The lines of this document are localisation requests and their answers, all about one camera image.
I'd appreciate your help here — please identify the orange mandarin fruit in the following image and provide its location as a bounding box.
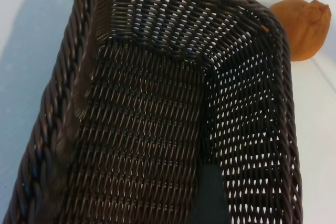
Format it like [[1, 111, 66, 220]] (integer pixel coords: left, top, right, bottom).
[[269, 0, 332, 60]]

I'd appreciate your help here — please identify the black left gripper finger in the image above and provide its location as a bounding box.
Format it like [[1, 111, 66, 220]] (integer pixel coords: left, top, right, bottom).
[[193, 164, 230, 224]]

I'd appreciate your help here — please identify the dark brown wicker basket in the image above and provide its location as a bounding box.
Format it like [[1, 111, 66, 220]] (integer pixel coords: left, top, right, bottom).
[[0, 0, 303, 224]]

